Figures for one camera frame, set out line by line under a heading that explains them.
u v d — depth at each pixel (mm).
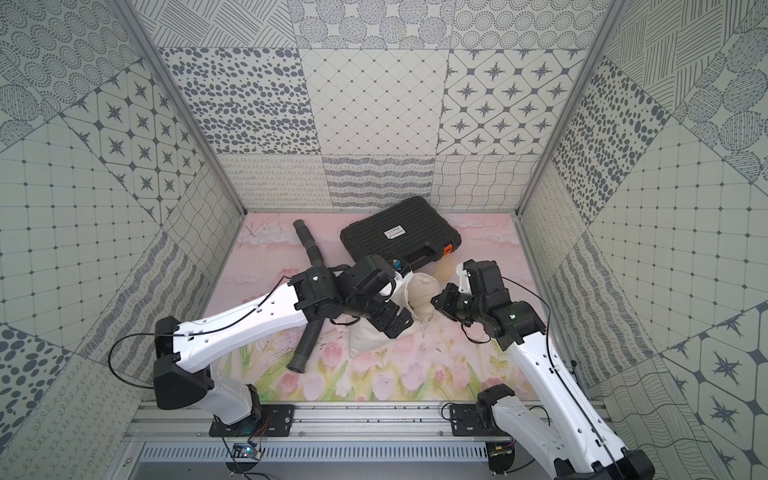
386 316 593
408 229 1069
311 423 749
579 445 385
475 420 731
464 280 674
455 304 634
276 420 747
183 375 410
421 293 765
